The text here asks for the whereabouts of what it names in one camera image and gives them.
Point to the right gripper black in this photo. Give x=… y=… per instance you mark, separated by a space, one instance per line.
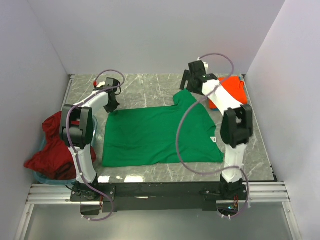
x=185 y=77

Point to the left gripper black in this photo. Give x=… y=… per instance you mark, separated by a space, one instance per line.
x=111 y=108

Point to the green t shirt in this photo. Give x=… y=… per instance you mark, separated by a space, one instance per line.
x=148 y=136

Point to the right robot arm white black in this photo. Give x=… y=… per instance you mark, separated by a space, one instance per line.
x=237 y=118

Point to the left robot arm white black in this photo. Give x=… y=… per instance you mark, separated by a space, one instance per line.
x=77 y=126

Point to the folded orange t shirt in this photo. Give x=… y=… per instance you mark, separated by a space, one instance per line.
x=233 y=85

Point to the white garment label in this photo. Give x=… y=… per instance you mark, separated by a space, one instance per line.
x=213 y=138

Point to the dark red t shirt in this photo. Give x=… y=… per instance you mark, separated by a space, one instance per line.
x=54 y=161

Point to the clear blue plastic bin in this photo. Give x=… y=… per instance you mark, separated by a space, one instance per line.
x=46 y=180

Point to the black base crossbar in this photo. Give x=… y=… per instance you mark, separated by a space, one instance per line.
x=151 y=196

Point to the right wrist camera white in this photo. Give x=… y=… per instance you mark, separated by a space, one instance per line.
x=206 y=65

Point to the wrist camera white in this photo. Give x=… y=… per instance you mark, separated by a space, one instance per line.
x=99 y=85
x=206 y=65

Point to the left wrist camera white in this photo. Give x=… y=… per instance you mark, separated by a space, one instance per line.
x=99 y=85

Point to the aluminium rail frame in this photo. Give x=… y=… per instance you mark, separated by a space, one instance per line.
x=258 y=192

